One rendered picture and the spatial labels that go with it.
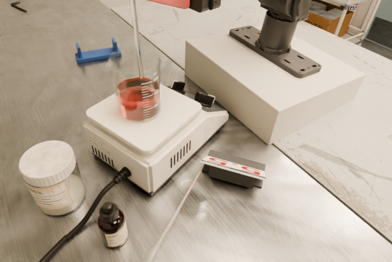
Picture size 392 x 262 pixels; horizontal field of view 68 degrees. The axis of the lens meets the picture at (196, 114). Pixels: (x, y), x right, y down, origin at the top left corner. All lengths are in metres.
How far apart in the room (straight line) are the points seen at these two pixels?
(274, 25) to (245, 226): 0.36
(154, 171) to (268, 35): 0.34
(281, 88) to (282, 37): 0.12
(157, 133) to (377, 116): 0.44
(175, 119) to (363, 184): 0.30
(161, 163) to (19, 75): 0.42
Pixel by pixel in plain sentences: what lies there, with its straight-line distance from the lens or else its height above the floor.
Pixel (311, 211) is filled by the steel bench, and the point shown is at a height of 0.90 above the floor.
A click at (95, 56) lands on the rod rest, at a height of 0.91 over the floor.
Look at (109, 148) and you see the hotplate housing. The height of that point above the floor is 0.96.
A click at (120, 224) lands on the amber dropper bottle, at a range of 0.35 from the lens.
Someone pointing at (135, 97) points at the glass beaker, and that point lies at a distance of 0.36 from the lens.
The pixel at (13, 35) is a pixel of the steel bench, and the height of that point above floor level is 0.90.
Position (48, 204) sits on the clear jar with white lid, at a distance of 0.41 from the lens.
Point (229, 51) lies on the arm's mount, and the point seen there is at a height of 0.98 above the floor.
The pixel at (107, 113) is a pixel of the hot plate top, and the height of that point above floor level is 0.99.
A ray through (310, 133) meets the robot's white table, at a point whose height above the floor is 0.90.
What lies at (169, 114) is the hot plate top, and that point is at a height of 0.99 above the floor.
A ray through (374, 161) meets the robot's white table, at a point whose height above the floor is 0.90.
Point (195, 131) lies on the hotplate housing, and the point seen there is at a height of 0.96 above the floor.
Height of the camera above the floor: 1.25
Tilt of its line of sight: 40 degrees down
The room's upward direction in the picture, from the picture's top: 4 degrees clockwise
